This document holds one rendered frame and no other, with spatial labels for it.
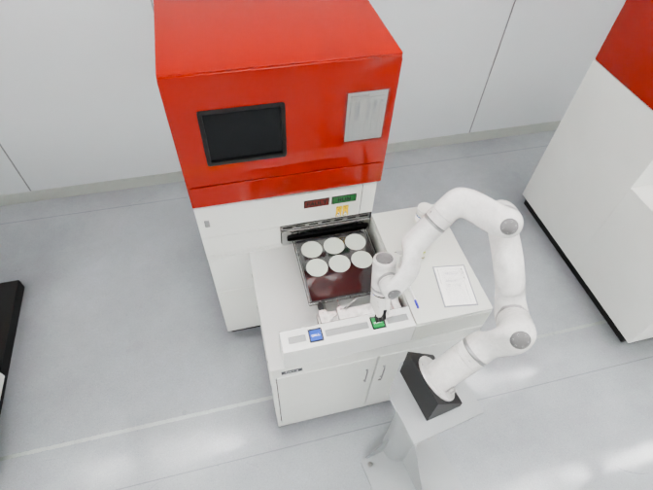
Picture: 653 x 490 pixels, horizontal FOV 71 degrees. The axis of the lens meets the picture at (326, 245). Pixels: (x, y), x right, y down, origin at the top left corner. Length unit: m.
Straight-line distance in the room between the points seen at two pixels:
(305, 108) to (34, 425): 2.28
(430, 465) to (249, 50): 2.18
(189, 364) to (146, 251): 0.95
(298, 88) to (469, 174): 2.66
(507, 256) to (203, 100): 1.12
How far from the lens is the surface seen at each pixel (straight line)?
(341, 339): 1.84
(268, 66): 1.57
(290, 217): 2.11
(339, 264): 2.11
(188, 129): 1.67
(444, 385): 1.80
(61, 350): 3.24
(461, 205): 1.55
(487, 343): 1.72
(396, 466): 2.69
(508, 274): 1.63
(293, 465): 2.67
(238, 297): 2.57
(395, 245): 2.13
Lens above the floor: 2.60
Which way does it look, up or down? 52 degrees down
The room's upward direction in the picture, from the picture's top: 3 degrees clockwise
